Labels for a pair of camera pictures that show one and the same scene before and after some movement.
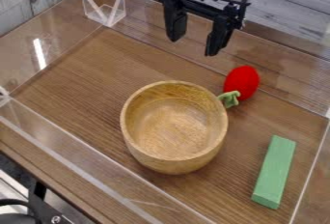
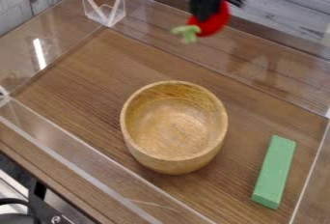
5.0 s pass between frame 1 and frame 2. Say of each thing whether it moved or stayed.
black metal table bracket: stayed
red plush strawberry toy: moved
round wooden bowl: stayed
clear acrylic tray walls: stayed
